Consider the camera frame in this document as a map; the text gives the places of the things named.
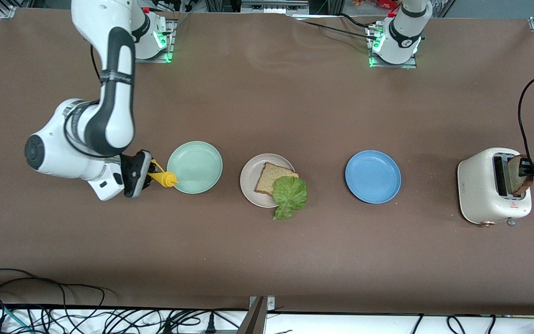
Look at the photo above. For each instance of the brown bread slice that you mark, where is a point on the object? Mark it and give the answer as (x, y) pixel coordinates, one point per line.
(517, 183)
(267, 178)

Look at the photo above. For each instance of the yellow mustard squeeze bottle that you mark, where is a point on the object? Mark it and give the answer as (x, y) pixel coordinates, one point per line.
(167, 179)

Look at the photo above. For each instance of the green lettuce leaf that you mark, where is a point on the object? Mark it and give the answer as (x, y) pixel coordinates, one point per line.
(290, 195)

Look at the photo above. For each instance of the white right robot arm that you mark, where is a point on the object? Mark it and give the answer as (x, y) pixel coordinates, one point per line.
(109, 93)

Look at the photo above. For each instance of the green round plate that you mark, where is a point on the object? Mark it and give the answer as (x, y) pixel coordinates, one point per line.
(194, 167)

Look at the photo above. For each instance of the beige round plate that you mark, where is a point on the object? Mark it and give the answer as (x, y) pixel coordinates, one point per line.
(251, 181)

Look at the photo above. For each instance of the blue round plate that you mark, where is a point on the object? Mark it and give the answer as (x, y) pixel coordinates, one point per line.
(372, 176)

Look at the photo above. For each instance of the white two-slot toaster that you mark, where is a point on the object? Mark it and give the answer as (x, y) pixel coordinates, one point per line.
(478, 185)

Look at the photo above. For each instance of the black power plug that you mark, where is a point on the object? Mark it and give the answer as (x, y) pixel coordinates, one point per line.
(210, 324)

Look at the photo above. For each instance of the grey equipment box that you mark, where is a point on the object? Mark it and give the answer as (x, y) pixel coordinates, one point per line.
(274, 7)

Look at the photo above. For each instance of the red package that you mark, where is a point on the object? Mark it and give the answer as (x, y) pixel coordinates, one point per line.
(378, 3)

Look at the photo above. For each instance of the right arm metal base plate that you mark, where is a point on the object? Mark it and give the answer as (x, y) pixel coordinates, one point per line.
(170, 46)

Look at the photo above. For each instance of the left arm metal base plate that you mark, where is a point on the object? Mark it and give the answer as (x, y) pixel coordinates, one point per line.
(408, 65)

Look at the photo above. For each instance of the metal bracket plate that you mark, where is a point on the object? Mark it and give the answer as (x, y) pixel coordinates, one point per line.
(271, 304)

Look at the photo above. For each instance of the grey metal post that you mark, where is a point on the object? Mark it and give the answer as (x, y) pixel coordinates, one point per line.
(254, 321)

